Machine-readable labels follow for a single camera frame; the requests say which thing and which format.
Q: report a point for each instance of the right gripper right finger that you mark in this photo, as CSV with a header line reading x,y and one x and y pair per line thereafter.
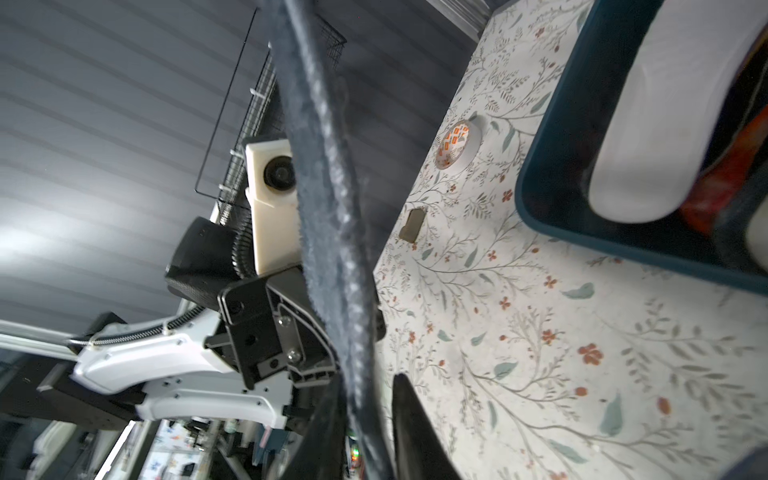
x,y
419,454

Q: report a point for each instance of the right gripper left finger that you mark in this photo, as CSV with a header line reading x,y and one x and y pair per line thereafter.
x,y
320,454

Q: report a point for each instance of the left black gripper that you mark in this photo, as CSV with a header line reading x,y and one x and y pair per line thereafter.
x,y
268,322

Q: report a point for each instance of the dark grey fleece insole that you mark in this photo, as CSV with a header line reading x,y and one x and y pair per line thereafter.
x,y
753,466
729,231
335,259

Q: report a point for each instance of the white insole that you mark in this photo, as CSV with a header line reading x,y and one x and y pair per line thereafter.
x,y
661,128
756,235

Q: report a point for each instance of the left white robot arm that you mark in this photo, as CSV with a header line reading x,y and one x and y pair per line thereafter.
x,y
117,372

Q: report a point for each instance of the teal plastic storage box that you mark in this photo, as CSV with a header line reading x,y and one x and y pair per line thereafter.
x,y
550,192

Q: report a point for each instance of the small olive eraser block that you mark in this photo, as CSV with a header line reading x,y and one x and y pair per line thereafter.
x,y
412,226

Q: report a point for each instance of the patterned tape roll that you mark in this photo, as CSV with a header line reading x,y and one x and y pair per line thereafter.
x,y
459,147

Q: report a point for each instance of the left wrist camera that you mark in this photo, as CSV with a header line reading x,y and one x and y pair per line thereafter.
x,y
273,201

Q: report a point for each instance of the black wire mesh basket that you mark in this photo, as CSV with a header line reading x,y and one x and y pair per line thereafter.
x,y
263,116

